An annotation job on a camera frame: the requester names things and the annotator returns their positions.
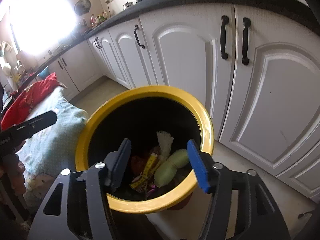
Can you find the green knitted cloth roll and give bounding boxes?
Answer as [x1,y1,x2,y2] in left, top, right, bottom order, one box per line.
[153,149,189,187]

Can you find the blue hanging basket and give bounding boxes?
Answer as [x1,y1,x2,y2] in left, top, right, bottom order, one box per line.
[37,66,50,80]

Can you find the steel kettle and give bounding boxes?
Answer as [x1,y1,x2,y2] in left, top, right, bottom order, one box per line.
[123,2,134,10]

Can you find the person's left hand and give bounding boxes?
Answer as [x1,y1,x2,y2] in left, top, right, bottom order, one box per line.
[1,140,26,196]

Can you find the yellow rimmed black trash bin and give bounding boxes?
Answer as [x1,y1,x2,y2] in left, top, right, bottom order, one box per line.
[75,86,214,214]

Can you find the black countertop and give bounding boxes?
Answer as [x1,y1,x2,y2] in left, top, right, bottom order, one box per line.
[12,0,319,98]

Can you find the small wall fan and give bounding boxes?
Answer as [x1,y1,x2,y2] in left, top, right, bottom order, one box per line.
[74,0,91,16]

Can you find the white lower cabinets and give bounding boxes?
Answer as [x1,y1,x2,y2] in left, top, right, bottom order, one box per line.
[49,4,319,200]

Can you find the hello kitty bed sheet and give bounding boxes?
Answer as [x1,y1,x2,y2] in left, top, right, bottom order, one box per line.
[18,86,88,209]

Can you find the condiment bottles group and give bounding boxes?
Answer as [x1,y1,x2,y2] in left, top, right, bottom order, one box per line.
[90,11,109,28]

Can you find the yellow white snack box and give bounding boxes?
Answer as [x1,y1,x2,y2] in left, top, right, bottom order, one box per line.
[130,152,161,193]

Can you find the red cylindrical bottle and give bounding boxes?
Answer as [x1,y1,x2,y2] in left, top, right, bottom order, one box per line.
[131,156,148,175]

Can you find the red floral blanket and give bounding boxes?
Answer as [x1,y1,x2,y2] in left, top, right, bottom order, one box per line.
[1,73,65,131]

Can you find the white paper cupcake liner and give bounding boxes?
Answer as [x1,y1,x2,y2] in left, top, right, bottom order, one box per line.
[157,131,174,163]

